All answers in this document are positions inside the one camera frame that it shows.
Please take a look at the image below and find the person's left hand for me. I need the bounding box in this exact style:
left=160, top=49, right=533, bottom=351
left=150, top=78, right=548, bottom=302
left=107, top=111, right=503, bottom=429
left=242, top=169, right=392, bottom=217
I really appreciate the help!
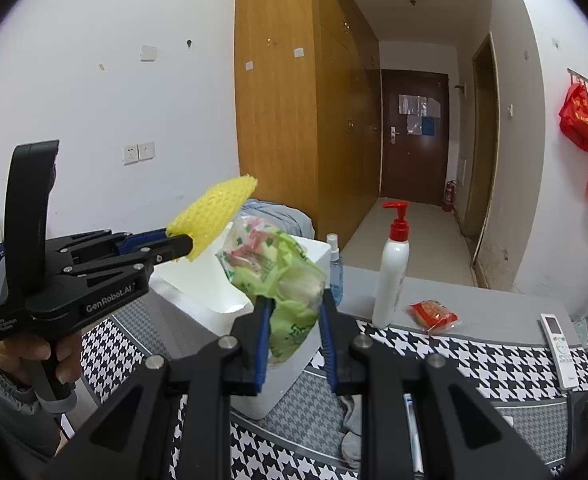
left=0, top=329, right=83, bottom=387

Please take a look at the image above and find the dark phone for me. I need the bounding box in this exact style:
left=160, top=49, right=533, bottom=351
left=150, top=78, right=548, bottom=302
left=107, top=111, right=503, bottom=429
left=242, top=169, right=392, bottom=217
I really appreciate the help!
left=570, top=389, right=588, bottom=437

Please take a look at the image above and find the white lotion pump bottle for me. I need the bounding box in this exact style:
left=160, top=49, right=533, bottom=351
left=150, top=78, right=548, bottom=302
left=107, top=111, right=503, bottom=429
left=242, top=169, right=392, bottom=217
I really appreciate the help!
left=371, top=201, right=411, bottom=330

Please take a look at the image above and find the person's left forearm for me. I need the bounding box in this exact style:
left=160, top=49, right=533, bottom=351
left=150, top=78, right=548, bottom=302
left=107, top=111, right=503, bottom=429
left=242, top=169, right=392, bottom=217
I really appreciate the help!
left=0, top=320, right=71, bottom=461

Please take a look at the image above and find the white remote control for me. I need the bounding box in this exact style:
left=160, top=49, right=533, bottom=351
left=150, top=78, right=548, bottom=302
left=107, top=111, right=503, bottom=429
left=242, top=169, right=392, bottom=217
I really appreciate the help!
left=540, top=313, right=581, bottom=391

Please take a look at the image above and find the houndstooth table cloth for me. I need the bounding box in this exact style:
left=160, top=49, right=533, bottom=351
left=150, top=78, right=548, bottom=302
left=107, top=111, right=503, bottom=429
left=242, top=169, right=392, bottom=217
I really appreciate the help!
left=80, top=300, right=588, bottom=480

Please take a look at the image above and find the brown side door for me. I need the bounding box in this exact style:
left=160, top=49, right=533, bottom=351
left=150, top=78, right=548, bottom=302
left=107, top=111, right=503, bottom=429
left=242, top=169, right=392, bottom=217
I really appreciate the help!
left=461, top=32, right=501, bottom=242

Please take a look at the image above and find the white foam box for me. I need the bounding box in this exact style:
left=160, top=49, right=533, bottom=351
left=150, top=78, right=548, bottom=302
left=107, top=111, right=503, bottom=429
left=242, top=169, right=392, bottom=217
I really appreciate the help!
left=150, top=220, right=333, bottom=421

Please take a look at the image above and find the yellow foam net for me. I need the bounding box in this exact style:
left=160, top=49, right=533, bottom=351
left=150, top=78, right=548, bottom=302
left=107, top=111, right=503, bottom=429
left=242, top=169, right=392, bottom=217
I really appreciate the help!
left=166, top=175, right=258, bottom=264

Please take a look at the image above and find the grey sock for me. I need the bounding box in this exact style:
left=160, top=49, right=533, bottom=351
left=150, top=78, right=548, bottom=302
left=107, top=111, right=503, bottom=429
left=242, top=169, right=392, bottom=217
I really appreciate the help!
left=340, top=394, right=364, bottom=469

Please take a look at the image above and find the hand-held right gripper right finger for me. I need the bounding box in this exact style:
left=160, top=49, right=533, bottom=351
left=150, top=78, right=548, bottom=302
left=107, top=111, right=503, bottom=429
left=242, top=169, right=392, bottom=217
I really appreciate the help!
left=317, top=290, right=555, bottom=480

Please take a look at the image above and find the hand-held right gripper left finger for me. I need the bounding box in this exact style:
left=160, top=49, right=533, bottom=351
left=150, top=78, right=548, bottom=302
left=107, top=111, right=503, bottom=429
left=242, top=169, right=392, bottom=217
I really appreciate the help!
left=39, top=296, right=277, bottom=480

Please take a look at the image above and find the red snack packet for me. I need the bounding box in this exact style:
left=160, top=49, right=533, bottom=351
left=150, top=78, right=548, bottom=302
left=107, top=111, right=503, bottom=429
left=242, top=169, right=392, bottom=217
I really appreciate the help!
left=405, top=299, right=461, bottom=335

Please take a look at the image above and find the grey blue cloth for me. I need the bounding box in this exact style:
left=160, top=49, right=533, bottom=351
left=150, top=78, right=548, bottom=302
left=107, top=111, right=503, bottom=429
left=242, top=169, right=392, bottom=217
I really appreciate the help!
left=243, top=198, right=316, bottom=241

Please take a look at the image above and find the red plastic bag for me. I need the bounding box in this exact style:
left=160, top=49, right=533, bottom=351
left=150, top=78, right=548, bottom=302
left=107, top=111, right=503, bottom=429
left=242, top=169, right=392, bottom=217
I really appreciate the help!
left=558, top=80, right=588, bottom=206

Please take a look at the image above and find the green plastic bag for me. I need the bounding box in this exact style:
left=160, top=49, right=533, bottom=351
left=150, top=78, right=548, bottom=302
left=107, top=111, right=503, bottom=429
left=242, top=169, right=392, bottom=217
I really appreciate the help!
left=215, top=215, right=328, bottom=361

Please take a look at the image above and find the dark brown door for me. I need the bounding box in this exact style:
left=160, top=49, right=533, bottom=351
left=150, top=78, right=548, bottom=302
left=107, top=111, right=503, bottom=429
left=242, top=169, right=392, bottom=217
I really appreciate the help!
left=380, top=69, right=450, bottom=206

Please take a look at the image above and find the wooden wardrobe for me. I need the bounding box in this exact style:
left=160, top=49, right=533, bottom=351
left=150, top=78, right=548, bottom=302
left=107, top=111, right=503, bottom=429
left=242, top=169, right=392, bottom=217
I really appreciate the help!
left=234, top=0, right=381, bottom=261

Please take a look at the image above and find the small clear spray bottle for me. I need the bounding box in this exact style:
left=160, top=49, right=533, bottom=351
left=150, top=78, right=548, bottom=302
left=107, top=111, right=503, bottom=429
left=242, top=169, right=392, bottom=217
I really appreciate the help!
left=325, top=232, right=344, bottom=307

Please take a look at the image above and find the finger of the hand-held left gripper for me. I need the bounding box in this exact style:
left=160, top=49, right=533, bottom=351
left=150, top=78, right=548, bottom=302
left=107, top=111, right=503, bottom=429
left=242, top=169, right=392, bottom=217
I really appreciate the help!
left=61, top=234, right=195, bottom=281
left=48, top=228, right=169, bottom=263

